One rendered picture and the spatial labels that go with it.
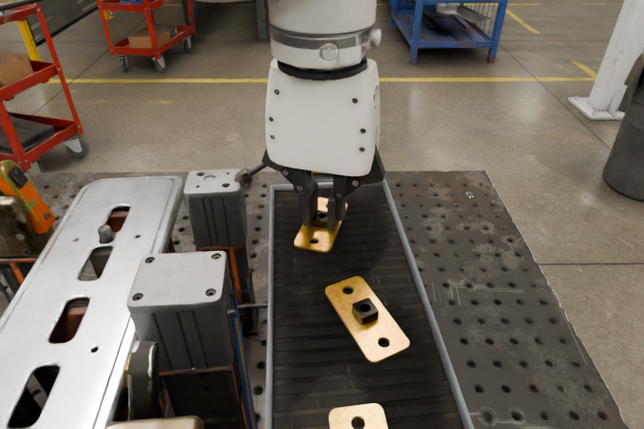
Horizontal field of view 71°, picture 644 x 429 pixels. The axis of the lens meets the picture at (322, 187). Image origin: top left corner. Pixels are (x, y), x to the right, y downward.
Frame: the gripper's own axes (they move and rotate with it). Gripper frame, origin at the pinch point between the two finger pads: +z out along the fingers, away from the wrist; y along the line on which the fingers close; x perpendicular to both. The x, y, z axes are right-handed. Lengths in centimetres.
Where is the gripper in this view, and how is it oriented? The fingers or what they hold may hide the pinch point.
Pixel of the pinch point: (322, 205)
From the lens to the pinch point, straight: 46.3
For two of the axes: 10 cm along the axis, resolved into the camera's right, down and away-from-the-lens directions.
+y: -9.6, -1.5, 2.2
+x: -2.7, 5.5, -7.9
